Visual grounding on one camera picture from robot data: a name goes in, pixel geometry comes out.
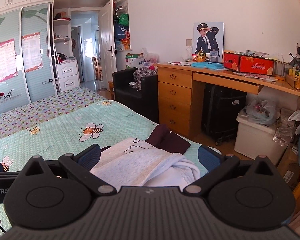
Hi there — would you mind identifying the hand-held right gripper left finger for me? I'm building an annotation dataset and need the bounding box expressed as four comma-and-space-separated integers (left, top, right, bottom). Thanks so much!
17, 144, 117, 197

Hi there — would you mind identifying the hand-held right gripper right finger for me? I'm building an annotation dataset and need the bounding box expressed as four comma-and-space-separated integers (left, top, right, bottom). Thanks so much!
184, 145, 282, 197

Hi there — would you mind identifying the maroon garment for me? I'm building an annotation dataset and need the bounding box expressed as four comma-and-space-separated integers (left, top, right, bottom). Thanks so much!
145, 124, 191, 155

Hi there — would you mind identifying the pile of clothes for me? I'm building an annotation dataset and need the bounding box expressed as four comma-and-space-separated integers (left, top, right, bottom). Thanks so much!
57, 53, 77, 64

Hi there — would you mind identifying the bee printed green quilt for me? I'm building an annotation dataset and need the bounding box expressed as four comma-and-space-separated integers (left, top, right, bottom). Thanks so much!
0, 87, 222, 238

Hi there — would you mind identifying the black suitcase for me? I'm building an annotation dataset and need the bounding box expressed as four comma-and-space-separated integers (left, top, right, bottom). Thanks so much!
201, 82, 247, 146

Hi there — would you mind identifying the white storage box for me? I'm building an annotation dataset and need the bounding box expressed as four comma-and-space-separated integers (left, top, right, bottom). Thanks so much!
234, 110, 288, 165

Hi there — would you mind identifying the black armchair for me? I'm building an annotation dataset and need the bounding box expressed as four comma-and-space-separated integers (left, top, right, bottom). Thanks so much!
112, 67, 159, 124

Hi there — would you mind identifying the grey plastic bag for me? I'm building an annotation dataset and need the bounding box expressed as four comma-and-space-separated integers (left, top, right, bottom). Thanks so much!
245, 99, 277, 126

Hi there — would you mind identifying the wooden desk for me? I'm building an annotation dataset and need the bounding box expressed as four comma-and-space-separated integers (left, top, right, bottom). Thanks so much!
154, 61, 300, 139

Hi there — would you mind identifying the crinkled clear plastic bag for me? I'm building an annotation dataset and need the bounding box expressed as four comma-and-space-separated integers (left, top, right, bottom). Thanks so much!
274, 120, 294, 147

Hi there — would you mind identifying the brown cardboard box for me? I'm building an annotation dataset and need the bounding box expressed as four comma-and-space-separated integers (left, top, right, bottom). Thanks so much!
277, 144, 300, 189

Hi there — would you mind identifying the white drawer cabinet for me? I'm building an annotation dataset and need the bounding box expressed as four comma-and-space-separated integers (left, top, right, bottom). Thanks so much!
56, 59, 81, 93

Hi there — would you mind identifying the wooden chair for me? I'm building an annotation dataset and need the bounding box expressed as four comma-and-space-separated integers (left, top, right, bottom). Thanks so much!
91, 56, 103, 80

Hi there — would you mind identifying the teal flat box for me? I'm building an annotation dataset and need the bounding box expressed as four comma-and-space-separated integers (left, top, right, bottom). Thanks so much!
191, 61, 224, 70

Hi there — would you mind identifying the pile of magazines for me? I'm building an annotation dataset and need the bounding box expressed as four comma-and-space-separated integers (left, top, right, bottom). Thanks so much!
232, 71, 277, 82

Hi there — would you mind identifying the patterned dark cloth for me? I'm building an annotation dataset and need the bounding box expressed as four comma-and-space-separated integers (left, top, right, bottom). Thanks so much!
133, 67, 157, 90

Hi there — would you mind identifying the red gift box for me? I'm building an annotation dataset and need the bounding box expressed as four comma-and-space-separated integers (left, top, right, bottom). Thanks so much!
223, 51, 275, 76

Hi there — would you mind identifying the green white carton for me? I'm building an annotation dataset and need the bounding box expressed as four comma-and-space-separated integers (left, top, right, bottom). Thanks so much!
126, 53, 145, 69

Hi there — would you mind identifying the pink bordered poster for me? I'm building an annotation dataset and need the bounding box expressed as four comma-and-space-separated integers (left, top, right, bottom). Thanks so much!
0, 39, 18, 83
21, 32, 44, 73

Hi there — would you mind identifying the filled white plastic bag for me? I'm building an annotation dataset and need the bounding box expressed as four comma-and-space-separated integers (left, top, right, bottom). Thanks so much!
140, 47, 160, 72

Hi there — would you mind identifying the white door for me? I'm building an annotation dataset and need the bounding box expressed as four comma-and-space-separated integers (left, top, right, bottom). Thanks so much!
99, 0, 118, 92

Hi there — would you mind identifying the sliding door wardrobe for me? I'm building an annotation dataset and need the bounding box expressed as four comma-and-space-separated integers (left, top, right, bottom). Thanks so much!
0, 1, 73, 117

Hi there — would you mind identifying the portrait canvas picture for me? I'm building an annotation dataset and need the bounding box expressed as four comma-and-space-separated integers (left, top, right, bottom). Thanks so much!
193, 22, 225, 62

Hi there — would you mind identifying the blue bag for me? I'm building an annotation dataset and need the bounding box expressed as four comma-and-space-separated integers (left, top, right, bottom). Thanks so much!
115, 24, 129, 40

